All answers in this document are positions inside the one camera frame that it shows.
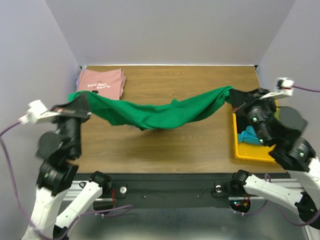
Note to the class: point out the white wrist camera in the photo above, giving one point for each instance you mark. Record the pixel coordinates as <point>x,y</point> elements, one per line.
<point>284,88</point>
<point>38,113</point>

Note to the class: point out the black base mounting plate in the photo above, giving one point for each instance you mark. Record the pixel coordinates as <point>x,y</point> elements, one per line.
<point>172,190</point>

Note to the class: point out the folded lavender t-shirt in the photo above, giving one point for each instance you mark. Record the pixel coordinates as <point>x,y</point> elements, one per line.
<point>78,82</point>

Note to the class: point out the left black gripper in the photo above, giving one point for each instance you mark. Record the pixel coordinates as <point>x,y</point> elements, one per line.
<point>80,106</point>

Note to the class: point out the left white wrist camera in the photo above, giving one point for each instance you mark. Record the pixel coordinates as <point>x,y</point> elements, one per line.
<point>38,113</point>

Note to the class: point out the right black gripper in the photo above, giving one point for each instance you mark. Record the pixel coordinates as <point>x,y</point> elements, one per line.
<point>251,104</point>

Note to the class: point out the black garment in bin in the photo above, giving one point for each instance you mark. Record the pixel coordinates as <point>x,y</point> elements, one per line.
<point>241,123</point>

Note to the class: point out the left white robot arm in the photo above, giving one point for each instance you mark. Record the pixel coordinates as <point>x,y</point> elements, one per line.
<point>56,174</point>

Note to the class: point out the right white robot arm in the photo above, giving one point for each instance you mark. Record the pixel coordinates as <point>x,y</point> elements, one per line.
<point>280,127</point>

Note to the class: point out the yellow plastic bin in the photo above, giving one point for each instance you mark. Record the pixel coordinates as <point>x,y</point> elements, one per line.
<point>249,152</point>

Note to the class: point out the green t-shirt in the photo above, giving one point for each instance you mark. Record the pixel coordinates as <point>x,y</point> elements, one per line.
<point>152,117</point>

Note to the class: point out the teal garment in bin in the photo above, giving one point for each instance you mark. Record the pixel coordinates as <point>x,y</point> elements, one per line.
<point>248,136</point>

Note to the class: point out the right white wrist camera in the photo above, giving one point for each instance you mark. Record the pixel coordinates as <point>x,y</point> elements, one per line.
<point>284,88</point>

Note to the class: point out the folded pink printed t-shirt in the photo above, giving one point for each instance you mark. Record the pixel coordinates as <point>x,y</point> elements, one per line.
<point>108,84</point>

